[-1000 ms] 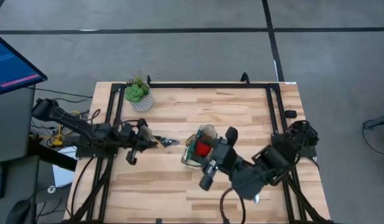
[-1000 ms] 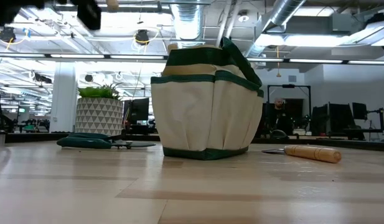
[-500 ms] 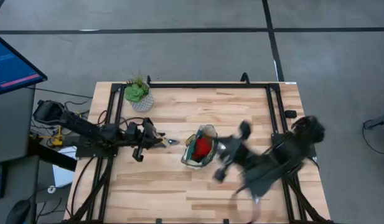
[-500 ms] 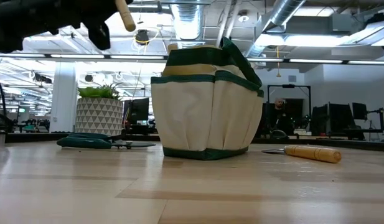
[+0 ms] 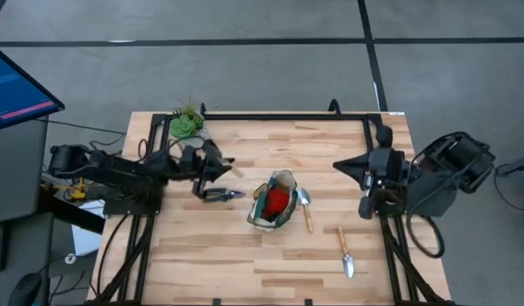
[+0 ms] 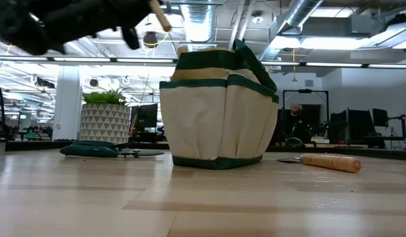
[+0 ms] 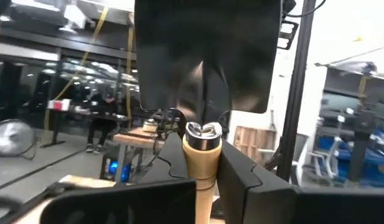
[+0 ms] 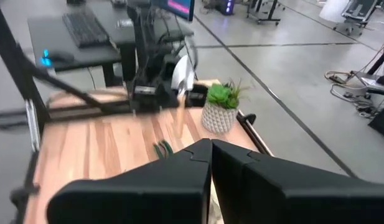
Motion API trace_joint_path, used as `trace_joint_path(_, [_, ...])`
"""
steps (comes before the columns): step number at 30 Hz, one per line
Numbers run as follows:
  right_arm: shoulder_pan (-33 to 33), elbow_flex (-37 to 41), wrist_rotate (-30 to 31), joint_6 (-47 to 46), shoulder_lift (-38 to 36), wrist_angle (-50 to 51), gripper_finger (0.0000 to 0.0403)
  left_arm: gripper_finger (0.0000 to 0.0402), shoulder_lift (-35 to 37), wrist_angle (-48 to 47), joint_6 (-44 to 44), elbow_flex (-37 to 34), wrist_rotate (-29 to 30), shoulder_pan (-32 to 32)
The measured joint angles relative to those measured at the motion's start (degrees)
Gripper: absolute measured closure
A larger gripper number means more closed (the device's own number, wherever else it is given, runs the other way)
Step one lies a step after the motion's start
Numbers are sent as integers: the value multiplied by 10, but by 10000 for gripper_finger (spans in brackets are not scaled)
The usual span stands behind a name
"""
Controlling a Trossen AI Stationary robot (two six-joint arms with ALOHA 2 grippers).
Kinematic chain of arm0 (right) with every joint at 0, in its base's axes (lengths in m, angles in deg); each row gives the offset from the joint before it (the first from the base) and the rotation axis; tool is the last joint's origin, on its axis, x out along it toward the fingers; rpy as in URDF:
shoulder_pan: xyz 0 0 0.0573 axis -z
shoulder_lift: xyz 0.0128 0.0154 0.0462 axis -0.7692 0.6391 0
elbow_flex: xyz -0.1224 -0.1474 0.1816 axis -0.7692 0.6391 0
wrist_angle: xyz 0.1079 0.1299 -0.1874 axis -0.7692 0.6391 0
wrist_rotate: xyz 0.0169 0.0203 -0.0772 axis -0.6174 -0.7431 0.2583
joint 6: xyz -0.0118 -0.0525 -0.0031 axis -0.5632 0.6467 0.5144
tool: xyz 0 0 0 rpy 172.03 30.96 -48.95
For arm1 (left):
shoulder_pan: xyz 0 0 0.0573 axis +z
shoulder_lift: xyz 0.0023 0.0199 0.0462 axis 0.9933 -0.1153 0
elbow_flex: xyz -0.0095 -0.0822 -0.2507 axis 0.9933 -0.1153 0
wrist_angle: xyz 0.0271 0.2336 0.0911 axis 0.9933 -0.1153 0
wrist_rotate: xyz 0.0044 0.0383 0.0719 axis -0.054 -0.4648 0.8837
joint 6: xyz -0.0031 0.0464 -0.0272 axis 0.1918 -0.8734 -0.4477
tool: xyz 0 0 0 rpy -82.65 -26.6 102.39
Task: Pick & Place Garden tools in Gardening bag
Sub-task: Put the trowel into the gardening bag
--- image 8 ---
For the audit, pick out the black wheeled stand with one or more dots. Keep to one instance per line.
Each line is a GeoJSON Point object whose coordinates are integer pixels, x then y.
{"type": "Point", "coordinates": [266, 14]}

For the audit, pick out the white round pillar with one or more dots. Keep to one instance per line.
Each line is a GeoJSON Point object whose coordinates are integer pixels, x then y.
{"type": "Point", "coordinates": [333, 9]}

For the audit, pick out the black table edge clamp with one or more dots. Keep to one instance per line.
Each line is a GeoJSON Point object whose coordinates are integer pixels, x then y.
{"type": "Point", "coordinates": [248, 119]}

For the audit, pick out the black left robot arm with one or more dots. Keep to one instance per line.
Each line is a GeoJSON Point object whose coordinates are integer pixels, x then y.
{"type": "Point", "coordinates": [145, 62]}

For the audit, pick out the black computer tower with lights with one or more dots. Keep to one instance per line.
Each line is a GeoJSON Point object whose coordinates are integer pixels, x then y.
{"type": "Point", "coordinates": [228, 6]}

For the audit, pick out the succulent in white patterned pot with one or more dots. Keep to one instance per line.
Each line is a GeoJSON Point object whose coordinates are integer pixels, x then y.
{"type": "Point", "coordinates": [221, 115]}

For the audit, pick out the black keyboard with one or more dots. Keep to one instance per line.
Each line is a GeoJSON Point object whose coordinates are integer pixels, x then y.
{"type": "Point", "coordinates": [84, 28]}

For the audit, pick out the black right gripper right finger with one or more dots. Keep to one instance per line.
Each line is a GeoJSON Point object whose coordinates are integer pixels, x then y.
{"type": "Point", "coordinates": [288, 196]}

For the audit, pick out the black desk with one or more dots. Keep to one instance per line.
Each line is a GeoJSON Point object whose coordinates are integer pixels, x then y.
{"type": "Point", "coordinates": [54, 37]}

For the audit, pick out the grey wheeled cart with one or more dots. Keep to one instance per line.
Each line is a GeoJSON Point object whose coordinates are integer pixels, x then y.
{"type": "Point", "coordinates": [356, 14]}

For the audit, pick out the black computer mouse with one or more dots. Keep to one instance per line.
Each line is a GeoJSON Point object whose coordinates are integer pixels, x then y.
{"type": "Point", "coordinates": [59, 57]}

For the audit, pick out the black slanted stand leg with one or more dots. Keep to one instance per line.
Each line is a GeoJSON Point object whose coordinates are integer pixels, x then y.
{"type": "Point", "coordinates": [380, 60]}

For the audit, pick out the black aluminium rig frame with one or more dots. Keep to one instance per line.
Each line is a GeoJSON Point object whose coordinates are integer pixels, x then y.
{"type": "Point", "coordinates": [14, 62]}

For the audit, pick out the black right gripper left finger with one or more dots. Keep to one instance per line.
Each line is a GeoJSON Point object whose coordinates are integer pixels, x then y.
{"type": "Point", "coordinates": [148, 193]}

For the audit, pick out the computer monitor with pink screen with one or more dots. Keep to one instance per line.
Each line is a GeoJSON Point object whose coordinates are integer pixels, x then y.
{"type": "Point", "coordinates": [179, 7]}

